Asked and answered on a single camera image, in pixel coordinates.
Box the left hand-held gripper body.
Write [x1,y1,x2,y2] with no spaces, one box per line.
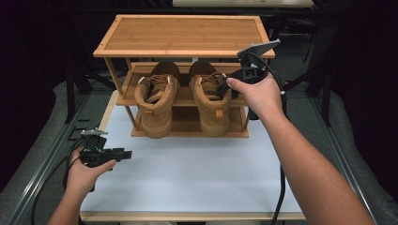
[79,128,119,168]

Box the wooden shoe rack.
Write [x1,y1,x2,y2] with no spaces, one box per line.
[92,13,276,139]

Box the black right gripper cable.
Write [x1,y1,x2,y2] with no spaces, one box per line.
[248,51,288,225]

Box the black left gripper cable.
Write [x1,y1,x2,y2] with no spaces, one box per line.
[62,137,87,191]
[30,154,83,225]

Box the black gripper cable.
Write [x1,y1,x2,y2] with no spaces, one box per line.
[62,137,87,191]
[248,51,288,225]
[30,154,83,225]

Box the person's right hand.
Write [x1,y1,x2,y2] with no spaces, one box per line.
[225,73,284,122]

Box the grey metal rail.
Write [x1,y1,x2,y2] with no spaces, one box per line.
[8,93,93,225]
[309,93,381,225]

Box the person's left hand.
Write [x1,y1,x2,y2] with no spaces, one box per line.
[65,146,117,197]

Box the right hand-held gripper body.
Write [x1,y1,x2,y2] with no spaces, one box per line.
[233,38,282,86]

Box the black metal stand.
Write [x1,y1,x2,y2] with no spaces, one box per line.
[64,59,116,125]
[281,27,334,128]

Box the tan suede boot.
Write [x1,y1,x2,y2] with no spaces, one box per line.
[188,60,233,138]
[134,60,181,140]

